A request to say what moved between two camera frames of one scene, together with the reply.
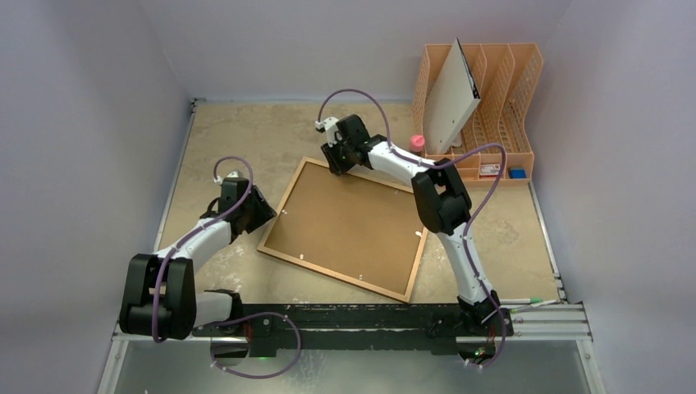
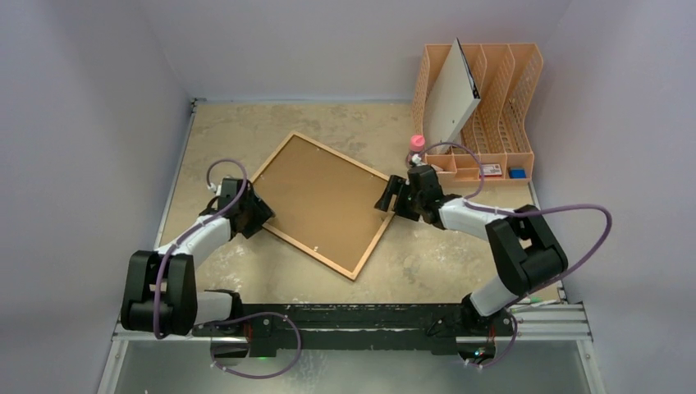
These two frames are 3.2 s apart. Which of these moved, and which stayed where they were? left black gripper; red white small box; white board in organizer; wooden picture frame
Moved: wooden picture frame
Stayed: white board in organizer; left black gripper; red white small box
